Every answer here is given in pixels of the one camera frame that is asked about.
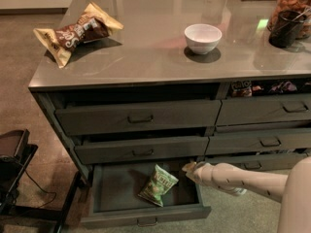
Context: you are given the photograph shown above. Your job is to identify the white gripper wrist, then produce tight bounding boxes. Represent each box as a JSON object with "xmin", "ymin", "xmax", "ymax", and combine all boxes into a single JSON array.
[{"xmin": 182, "ymin": 161, "xmax": 214, "ymax": 186}]

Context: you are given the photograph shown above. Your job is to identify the green jalapeno chip bag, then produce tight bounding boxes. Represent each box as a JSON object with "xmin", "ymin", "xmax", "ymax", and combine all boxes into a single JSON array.
[{"xmin": 138, "ymin": 164, "xmax": 179, "ymax": 207}]

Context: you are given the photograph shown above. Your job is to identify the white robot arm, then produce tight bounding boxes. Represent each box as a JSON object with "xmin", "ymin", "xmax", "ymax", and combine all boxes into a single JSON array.
[{"xmin": 182, "ymin": 157, "xmax": 311, "ymax": 233}]

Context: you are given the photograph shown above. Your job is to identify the middle left drawer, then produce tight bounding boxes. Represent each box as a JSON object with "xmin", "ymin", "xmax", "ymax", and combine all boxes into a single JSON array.
[{"xmin": 75, "ymin": 136, "xmax": 209, "ymax": 164}]

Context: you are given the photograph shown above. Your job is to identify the middle right drawer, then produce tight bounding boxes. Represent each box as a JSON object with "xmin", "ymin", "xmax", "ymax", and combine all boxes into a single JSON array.
[{"xmin": 205, "ymin": 130, "xmax": 311, "ymax": 155}]

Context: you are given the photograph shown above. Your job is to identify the top left drawer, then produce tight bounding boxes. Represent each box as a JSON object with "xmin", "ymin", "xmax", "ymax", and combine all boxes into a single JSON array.
[{"xmin": 55, "ymin": 100, "xmax": 221, "ymax": 136}]

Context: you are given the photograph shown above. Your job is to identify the open bottom left drawer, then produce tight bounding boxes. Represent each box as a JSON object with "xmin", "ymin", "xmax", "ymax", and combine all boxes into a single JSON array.
[{"xmin": 81, "ymin": 158, "xmax": 211, "ymax": 228}]

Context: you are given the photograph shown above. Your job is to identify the top right drawer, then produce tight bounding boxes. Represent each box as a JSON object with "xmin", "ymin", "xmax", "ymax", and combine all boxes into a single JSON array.
[{"xmin": 216, "ymin": 94, "xmax": 311, "ymax": 126}]

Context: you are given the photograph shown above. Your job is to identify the snack packets in drawer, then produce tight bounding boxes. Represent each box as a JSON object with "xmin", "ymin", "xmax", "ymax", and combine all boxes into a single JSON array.
[{"xmin": 228, "ymin": 79, "xmax": 311, "ymax": 97}]

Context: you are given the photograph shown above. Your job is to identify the grey drawer cabinet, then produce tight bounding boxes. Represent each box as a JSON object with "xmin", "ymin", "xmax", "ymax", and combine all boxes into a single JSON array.
[{"xmin": 27, "ymin": 0, "xmax": 311, "ymax": 230}]

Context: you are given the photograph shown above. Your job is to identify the brown and yellow chip bag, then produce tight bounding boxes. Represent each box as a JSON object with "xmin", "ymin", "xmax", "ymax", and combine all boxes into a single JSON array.
[{"xmin": 33, "ymin": 2, "xmax": 123, "ymax": 68}]

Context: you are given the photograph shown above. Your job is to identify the white ceramic bowl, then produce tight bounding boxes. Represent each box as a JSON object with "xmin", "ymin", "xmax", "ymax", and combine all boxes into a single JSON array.
[{"xmin": 184, "ymin": 23, "xmax": 223, "ymax": 54}]

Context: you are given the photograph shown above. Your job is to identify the black cup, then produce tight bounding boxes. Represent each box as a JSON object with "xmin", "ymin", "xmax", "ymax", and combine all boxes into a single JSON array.
[{"xmin": 269, "ymin": 10, "xmax": 307, "ymax": 48}]

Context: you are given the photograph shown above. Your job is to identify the glass jar of nuts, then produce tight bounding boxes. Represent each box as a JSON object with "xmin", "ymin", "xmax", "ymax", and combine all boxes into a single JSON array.
[{"xmin": 267, "ymin": 0, "xmax": 311, "ymax": 39}]

